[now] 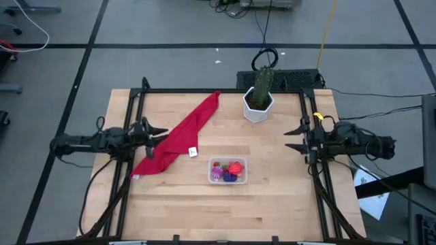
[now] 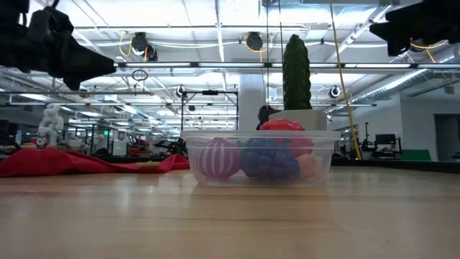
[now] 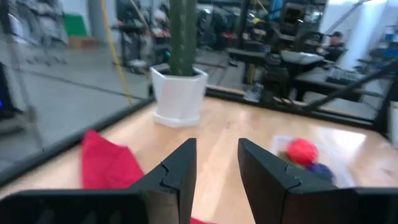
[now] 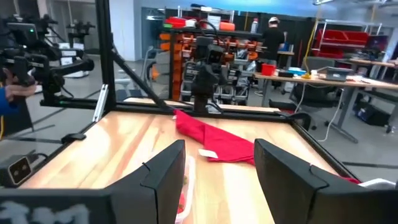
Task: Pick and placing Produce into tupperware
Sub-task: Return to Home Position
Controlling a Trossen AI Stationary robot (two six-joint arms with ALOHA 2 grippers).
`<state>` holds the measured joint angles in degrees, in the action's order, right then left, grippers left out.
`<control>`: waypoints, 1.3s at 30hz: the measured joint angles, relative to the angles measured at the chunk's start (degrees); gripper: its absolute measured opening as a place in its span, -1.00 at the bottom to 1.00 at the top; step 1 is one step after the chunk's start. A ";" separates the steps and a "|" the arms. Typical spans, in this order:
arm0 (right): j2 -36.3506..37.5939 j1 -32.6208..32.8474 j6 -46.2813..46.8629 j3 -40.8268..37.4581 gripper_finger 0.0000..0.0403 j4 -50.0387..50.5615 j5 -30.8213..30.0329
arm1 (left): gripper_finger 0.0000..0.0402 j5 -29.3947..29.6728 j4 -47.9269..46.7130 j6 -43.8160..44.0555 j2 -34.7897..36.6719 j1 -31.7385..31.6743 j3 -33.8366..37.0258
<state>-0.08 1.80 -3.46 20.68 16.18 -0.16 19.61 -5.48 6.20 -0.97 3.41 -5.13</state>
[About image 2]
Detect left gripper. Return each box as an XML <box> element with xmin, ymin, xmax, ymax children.
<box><xmin>21</xmin><ymin>6</ymin><xmax>117</xmax><ymax>91</ymax></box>

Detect white hexagonal plant pot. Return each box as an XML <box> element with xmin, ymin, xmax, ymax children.
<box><xmin>269</xmin><ymin>109</ymin><xmax>328</xmax><ymax>131</ymax></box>

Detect red toy pepper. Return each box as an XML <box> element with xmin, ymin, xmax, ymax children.
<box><xmin>259</xmin><ymin>118</ymin><xmax>314</xmax><ymax>158</ymax></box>

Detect pink toy peach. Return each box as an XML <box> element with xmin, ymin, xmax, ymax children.
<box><xmin>296</xmin><ymin>153</ymin><xmax>320</xmax><ymax>180</ymax></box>

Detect red cloth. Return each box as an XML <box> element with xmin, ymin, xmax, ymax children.
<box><xmin>0</xmin><ymin>146</ymin><xmax>191</xmax><ymax>178</ymax></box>

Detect green cactus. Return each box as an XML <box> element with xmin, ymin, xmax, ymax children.
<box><xmin>282</xmin><ymin>34</ymin><xmax>313</xmax><ymax>111</ymax></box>

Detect white robot figure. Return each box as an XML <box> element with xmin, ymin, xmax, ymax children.
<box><xmin>37</xmin><ymin>104</ymin><xmax>65</xmax><ymax>147</ymax></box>

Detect black metal table frame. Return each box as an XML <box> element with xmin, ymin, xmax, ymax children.
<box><xmin>329</xmin><ymin>155</ymin><xmax>460</xmax><ymax>174</ymax></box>

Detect purple toy grapes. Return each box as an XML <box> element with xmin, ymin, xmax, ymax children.
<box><xmin>239</xmin><ymin>138</ymin><xmax>301</xmax><ymax>181</ymax></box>

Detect black metal frame stand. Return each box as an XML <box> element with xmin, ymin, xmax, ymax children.
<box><xmin>180</xmin><ymin>89</ymin><xmax>239</xmax><ymax>131</ymax></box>

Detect yellow hanging cable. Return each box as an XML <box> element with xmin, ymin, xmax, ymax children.
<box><xmin>328</xmin><ymin>0</ymin><xmax>362</xmax><ymax>159</ymax></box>

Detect black monitor on desk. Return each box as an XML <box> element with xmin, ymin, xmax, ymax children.
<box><xmin>361</xmin><ymin>122</ymin><xmax>403</xmax><ymax>159</ymax></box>

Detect clear plastic tupperware container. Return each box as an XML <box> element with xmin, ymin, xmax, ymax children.
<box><xmin>180</xmin><ymin>128</ymin><xmax>342</xmax><ymax>187</ymax></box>

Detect green panel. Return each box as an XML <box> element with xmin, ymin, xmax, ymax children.
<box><xmin>401</xmin><ymin>149</ymin><xmax>432</xmax><ymax>162</ymax></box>

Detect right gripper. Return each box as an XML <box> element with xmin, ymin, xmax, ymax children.
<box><xmin>369</xmin><ymin>0</ymin><xmax>460</xmax><ymax>58</ymax></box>

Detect person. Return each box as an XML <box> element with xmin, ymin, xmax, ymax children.
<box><xmin>256</xmin><ymin>104</ymin><xmax>285</xmax><ymax>123</ymax></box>

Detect purple striped toy onion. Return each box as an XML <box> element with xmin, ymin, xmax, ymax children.
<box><xmin>195</xmin><ymin>137</ymin><xmax>242</xmax><ymax>180</ymax></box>

